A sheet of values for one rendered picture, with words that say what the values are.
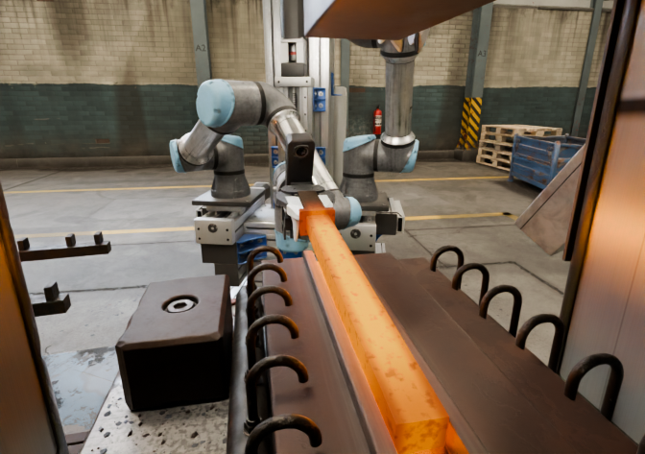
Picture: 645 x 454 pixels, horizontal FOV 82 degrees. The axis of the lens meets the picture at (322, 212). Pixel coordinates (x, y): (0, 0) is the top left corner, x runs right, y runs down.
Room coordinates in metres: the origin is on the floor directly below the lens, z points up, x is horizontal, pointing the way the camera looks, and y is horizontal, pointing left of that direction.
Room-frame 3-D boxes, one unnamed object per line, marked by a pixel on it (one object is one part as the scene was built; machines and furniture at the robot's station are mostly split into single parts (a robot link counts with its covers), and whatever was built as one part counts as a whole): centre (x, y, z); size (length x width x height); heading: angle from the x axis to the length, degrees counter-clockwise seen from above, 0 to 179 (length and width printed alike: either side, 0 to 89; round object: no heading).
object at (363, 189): (1.35, -0.13, 0.87); 0.15 x 0.15 x 0.10
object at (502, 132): (6.95, -3.61, 0.37); 1.26 x 0.88 x 0.74; 8
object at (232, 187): (1.41, 0.36, 0.87); 0.15 x 0.15 x 0.10
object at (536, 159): (4.99, -3.19, 0.36); 1.20 x 0.80 x 0.72; 177
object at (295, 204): (0.52, 0.04, 0.99); 0.09 x 0.03 x 0.06; 8
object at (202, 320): (0.31, 0.14, 0.95); 0.12 x 0.08 x 0.06; 11
